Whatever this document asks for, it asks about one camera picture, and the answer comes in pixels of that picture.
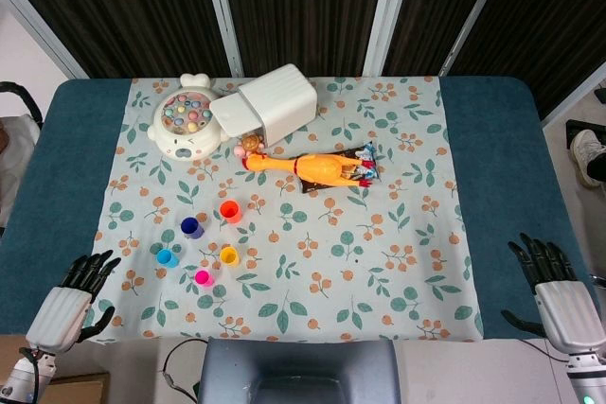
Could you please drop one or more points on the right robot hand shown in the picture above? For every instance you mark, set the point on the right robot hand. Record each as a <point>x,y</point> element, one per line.
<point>573,314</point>

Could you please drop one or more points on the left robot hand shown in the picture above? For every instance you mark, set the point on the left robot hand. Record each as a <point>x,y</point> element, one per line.
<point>59,314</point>

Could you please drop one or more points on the light blue plastic cup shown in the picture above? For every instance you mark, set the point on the light blue plastic cup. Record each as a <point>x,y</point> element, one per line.
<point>166,257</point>

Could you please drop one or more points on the pink plastic cup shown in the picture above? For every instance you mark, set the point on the pink plastic cup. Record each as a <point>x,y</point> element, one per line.
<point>203,277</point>

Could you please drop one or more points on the dark blue plastic cup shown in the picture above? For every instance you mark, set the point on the dark blue plastic cup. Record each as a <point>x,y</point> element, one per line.
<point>191,227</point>

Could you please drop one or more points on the yellow plastic cup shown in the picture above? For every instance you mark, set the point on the yellow plastic cup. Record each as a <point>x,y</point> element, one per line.
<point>229,256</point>

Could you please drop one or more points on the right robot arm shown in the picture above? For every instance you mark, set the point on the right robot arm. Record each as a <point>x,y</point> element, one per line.
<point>587,378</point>

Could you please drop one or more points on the teal table cover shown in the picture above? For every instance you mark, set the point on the teal table cover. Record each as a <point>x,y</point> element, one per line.
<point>47,186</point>

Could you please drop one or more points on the white cloth bag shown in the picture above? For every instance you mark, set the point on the white cloth bag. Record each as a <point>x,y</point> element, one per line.
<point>14,177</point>

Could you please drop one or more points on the black trouser leg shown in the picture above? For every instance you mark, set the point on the black trouser leg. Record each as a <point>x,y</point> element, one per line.
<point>597,163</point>

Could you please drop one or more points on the white sneaker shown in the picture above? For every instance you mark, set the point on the white sneaker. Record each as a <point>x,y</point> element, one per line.
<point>582,148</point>

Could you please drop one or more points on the orange plastic cup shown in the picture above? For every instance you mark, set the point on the orange plastic cup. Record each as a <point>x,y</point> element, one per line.
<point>230,211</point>

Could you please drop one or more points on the white seal fishing game toy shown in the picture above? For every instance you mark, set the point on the white seal fishing game toy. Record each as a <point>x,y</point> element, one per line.
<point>189,144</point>

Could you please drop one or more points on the small pink pig toy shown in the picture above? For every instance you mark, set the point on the small pink pig toy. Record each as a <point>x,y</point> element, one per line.
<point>239,152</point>

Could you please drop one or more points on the floral tablecloth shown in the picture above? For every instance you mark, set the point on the floral tablecloth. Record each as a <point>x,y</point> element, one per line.
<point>331,281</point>

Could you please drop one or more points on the small brown turtle toy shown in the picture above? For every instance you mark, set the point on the small brown turtle toy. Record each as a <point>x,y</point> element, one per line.
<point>252,142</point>

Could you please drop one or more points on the dark snack packet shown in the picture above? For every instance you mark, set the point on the dark snack packet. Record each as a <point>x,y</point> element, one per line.
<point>367,154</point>

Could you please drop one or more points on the yellow rubber chicken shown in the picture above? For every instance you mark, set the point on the yellow rubber chicken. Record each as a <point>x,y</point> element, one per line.
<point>317,170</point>

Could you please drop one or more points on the white lidded trash bin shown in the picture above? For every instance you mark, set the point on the white lidded trash bin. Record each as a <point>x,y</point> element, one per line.
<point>284,101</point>

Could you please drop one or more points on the dark folding partition screen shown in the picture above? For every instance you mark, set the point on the dark folding partition screen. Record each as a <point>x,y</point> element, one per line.
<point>303,6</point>

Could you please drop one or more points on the black chair frame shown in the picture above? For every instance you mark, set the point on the black chair frame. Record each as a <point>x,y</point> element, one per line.
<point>28,101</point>

